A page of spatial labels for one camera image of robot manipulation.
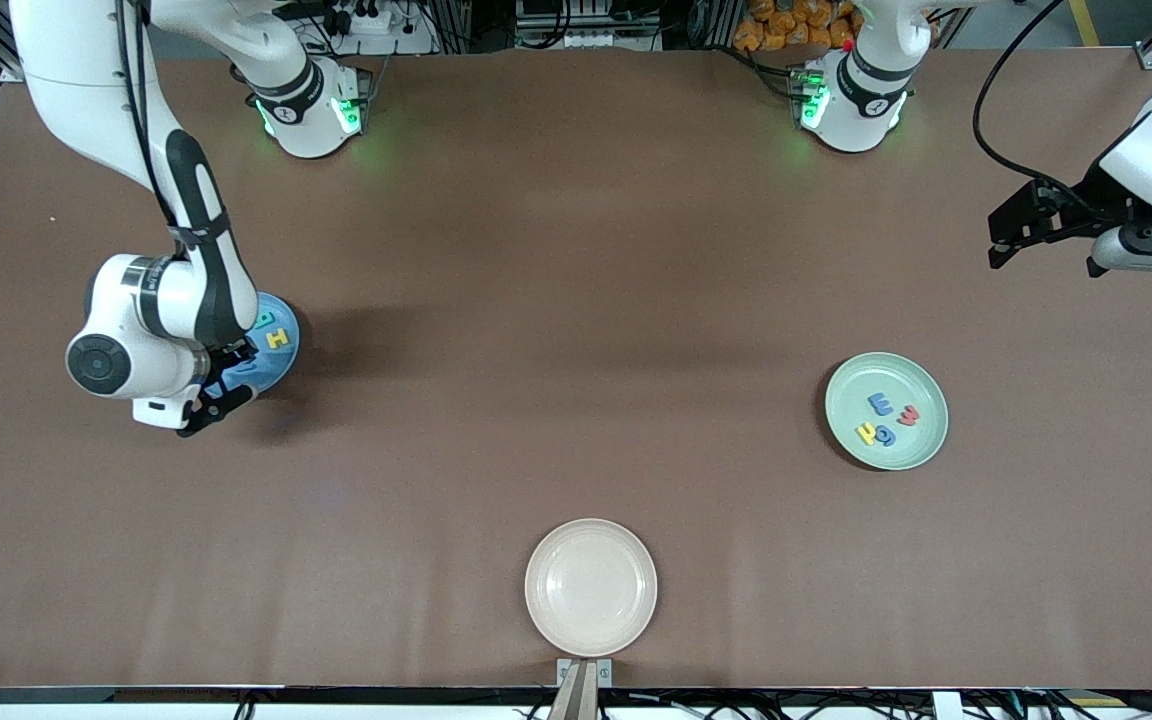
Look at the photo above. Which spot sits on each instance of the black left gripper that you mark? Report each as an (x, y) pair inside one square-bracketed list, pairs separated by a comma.
[(1096, 196)]

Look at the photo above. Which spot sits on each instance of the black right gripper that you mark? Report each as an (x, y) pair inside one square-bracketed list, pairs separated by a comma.
[(232, 357)]

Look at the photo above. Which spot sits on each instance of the yellow capital letter H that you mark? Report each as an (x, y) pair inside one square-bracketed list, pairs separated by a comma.
[(278, 338)]

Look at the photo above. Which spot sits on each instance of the red foam letter w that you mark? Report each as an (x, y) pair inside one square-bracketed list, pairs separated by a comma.
[(908, 414)]

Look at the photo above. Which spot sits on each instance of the blue foam letter E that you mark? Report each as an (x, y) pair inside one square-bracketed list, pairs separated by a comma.
[(880, 403)]

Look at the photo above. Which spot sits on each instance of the dark blue letter q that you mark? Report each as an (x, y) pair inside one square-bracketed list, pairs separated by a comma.
[(886, 437)]

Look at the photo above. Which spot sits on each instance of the small yellow letter h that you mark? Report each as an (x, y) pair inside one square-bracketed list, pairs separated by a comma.
[(867, 433)]

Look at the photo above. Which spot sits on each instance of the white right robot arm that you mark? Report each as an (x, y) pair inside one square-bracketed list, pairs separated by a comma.
[(76, 80)]

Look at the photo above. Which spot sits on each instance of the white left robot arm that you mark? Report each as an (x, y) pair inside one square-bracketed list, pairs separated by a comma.
[(861, 115)]

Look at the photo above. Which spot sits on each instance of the blue plate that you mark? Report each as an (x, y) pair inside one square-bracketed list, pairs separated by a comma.
[(286, 312)]

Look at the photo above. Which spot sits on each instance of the green plate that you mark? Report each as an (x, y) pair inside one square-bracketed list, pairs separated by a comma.
[(921, 450)]

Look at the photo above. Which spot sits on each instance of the beige plate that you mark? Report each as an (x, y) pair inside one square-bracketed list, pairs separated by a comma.
[(591, 587)]

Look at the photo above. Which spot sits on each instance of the brown table cover sheet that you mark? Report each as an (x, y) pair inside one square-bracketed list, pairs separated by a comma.
[(436, 500)]

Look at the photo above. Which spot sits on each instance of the bag of orange objects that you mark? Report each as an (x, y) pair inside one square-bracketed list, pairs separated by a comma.
[(786, 25)]

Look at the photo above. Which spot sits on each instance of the white power strip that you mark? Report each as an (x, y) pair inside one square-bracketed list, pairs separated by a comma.
[(386, 42)]

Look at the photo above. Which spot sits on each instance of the grey metal equipment rack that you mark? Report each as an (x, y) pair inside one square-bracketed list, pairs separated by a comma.
[(586, 20)]

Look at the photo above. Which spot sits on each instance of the silver table edge rail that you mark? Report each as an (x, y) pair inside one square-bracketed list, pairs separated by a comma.
[(26, 694)]

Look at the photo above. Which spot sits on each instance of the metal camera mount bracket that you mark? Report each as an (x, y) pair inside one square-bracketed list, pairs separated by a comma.
[(584, 690)]

